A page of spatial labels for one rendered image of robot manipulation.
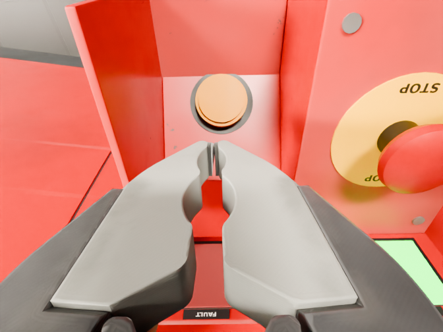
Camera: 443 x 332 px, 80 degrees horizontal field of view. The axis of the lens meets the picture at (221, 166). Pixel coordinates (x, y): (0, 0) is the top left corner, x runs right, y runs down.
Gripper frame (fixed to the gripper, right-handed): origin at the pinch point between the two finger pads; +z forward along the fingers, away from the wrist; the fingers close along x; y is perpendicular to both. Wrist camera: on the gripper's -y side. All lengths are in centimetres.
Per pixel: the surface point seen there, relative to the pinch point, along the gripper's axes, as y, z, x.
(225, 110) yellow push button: 1.2, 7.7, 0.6
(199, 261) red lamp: 9.5, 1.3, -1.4
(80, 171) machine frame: 17.6, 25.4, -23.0
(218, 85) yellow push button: -0.3, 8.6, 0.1
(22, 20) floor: -1, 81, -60
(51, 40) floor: 4, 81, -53
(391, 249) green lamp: 9.4, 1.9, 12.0
